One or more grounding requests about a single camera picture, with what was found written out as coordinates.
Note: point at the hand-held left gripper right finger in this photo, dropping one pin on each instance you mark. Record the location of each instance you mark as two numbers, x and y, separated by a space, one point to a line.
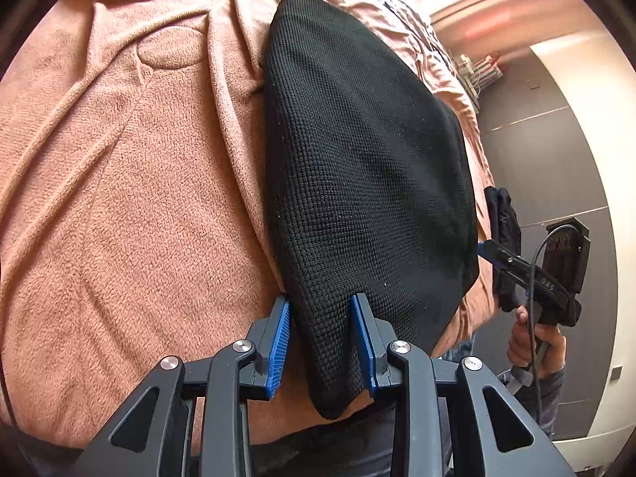
361 343

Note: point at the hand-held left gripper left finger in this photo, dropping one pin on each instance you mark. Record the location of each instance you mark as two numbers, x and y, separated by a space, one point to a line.
279 343

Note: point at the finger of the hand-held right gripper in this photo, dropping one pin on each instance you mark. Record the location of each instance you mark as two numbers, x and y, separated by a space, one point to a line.
492 251
504 213

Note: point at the black pants with bear-print lining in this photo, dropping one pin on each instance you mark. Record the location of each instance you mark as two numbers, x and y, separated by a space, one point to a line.
367 159

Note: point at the person's right forearm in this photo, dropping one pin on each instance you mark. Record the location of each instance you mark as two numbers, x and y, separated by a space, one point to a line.
549 397

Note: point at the person's right hand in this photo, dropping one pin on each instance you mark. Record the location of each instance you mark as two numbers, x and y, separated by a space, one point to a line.
521 345

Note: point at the grey cabinet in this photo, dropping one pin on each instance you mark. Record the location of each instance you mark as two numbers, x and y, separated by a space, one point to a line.
541 159

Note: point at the person's dark clothing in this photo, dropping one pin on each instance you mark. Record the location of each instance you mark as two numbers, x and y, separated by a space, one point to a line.
323 449

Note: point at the red and white striped box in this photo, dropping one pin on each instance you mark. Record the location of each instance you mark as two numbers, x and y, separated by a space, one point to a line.
479 72

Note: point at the pink-brown blanket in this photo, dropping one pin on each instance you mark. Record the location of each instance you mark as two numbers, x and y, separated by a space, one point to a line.
124 184

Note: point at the small wall socket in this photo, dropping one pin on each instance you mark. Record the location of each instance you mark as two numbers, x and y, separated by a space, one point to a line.
616 372

